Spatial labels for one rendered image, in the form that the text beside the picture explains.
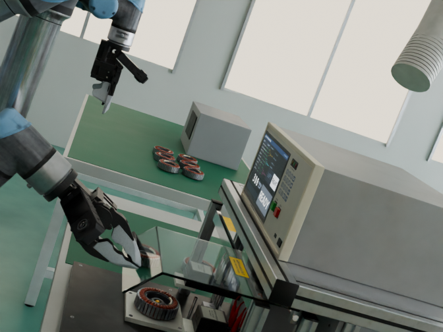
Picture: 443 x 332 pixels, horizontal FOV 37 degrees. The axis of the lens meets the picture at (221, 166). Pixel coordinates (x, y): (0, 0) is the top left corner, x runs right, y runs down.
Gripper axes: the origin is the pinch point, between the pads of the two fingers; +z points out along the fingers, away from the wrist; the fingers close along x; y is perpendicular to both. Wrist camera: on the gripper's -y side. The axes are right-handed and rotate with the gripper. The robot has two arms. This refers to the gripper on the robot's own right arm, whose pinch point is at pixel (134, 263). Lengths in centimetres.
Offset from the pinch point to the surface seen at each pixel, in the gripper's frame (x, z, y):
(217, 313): -0.3, 26.7, 17.8
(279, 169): -31.1, 13.8, 26.3
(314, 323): -17.1, 30.8, -3.5
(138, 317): 18.3, 22.2, 34.9
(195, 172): 2, 51, 206
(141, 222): 19, 27, 116
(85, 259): 28, 12, 69
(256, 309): -11.0, 20.9, -3.5
